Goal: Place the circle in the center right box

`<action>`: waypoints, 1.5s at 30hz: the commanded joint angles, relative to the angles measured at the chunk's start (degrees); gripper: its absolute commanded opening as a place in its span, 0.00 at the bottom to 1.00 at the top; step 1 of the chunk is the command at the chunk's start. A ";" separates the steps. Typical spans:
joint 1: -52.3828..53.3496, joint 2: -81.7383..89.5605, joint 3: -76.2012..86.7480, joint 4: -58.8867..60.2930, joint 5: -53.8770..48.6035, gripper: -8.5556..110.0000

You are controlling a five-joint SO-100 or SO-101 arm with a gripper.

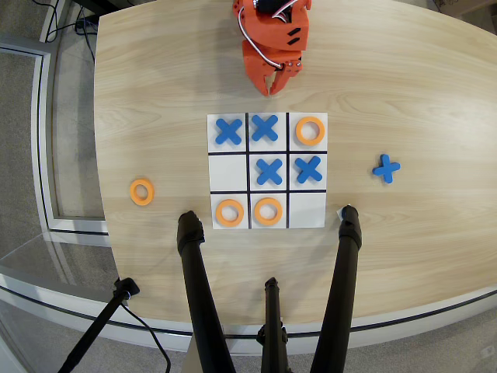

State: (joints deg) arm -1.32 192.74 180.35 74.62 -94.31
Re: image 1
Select black stand cable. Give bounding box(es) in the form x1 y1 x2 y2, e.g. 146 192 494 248
120 302 172 373

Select white metal floor frame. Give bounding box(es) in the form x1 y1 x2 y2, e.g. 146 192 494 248
0 42 110 238

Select orange foam ring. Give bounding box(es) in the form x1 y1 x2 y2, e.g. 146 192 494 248
253 197 284 226
295 116 326 147
129 178 155 207
215 198 245 228

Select thin black tripod leg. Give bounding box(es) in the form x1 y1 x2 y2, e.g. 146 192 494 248
255 277 290 373

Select white tic-tac-toe board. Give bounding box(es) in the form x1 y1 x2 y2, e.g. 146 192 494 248
206 112 329 230

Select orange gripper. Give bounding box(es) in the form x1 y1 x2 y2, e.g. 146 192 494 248
242 6 311 97

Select white gripper servo cable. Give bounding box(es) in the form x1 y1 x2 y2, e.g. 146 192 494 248
238 15 284 71

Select blue foam cross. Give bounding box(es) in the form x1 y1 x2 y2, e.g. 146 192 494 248
250 114 280 143
294 155 324 184
255 158 283 187
372 153 401 185
214 117 244 147

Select black floor power cable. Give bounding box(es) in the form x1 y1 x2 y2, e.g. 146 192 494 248
38 0 98 63

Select black light stand pole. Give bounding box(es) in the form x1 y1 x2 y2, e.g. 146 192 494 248
57 277 141 373

